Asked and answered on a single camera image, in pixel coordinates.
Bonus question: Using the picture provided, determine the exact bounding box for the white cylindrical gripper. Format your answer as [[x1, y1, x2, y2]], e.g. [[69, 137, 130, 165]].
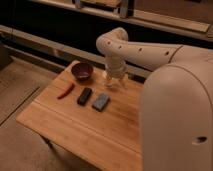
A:
[[105, 57, 127, 88]]

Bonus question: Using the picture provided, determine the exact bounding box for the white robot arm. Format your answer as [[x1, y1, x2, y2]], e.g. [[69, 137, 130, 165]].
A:
[[96, 27, 213, 171]]

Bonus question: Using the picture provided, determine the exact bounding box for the wooden shelf rail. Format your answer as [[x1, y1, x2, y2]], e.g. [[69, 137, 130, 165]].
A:
[[0, 24, 151, 79]]

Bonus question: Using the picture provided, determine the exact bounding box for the dark red bowl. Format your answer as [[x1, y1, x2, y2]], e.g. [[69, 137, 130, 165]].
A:
[[71, 62, 93, 81]]

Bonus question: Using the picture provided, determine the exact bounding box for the blue sponge block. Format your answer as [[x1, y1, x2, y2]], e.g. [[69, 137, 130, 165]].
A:
[[92, 93, 110, 112]]

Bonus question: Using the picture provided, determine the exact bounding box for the wooden table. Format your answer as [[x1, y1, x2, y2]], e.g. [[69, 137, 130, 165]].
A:
[[17, 68, 142, 171]]

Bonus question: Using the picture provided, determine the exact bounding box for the black rectangular block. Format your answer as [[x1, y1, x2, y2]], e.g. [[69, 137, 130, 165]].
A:
[[77, 87, 92, 105]]

